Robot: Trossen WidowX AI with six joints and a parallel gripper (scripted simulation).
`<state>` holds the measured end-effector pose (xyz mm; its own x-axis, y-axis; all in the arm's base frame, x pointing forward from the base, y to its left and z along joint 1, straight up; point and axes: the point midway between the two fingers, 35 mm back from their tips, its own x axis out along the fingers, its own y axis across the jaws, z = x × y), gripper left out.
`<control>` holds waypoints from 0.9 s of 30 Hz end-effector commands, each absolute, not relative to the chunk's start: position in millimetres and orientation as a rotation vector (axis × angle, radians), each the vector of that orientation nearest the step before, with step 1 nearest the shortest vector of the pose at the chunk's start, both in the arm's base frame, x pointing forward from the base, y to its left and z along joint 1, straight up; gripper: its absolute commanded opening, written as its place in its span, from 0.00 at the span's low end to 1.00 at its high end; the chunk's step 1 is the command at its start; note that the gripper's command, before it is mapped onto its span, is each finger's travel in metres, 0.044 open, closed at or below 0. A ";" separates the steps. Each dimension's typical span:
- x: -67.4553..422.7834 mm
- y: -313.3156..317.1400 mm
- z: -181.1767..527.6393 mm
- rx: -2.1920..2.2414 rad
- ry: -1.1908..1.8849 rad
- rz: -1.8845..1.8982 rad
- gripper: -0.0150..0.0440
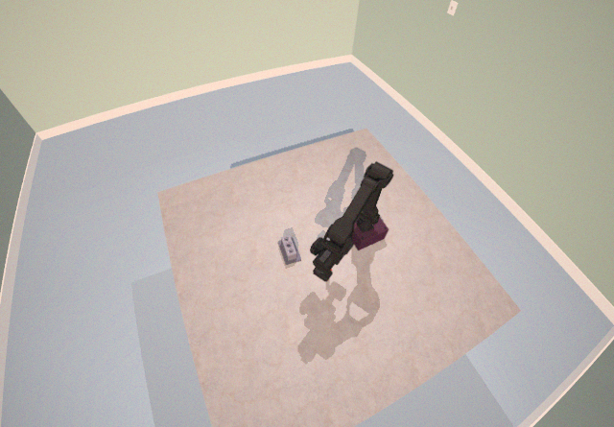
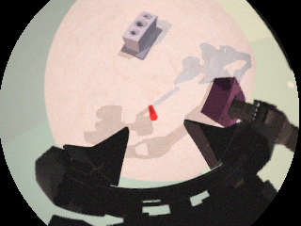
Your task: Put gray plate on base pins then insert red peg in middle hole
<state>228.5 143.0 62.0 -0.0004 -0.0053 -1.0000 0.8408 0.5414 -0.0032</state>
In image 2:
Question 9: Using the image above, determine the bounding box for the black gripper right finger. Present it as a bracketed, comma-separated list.
[183, 120, 247, 169]

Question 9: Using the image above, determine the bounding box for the red peg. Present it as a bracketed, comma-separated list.
[150, 105, 158, 121]

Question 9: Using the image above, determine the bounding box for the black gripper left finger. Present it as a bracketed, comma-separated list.
[63, 125, 131, 186]

